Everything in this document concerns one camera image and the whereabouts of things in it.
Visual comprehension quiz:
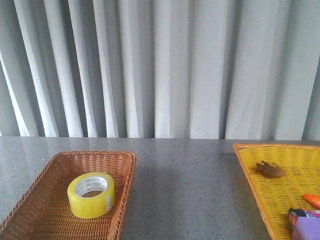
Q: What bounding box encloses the yellow packing tape roll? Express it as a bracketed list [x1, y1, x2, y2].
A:
[67, 172, 116, 219]

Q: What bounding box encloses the white pleated curtain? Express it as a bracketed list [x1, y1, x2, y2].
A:
[0, 0, 320, 141]

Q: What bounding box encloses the brown toy animal figure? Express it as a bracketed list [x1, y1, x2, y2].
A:
[256, 161, 286, 178]

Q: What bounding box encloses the yellow wicker basket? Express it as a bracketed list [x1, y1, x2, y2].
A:
[233, 143, 320, 240]

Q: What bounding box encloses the brown wicker basket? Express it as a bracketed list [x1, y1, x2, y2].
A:
[0, 150, 137, 240]

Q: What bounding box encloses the black pink tube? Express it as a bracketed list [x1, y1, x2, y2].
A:
[288, 207, 320, 229]

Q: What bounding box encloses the orange toy carrot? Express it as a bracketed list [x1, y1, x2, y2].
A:
[302, 193, 320, 209]

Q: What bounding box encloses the purple block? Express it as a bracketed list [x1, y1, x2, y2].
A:
[291, 217, 320, 240]

